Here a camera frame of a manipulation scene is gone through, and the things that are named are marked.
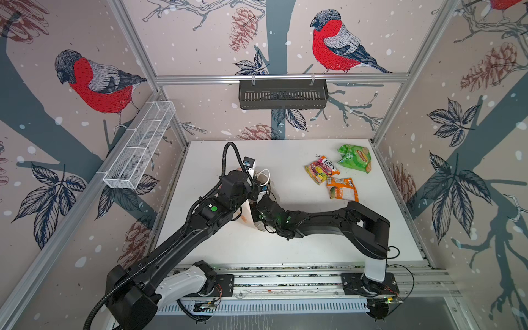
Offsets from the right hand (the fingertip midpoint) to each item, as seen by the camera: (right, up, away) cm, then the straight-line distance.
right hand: (244, 208), depth 84 cm
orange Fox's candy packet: (+46, +6, +12) cm, 48 cm away
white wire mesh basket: (-40, +17, -13) cm, 45 cm away
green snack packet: (+56, +21, +19) cm, 63 cm away
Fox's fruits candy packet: (+37, +15, +20) cm, 45 cm away
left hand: (+6, +14, -11) cm, 19 cm away
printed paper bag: (+2, +1, -12) cm, 12 cm away
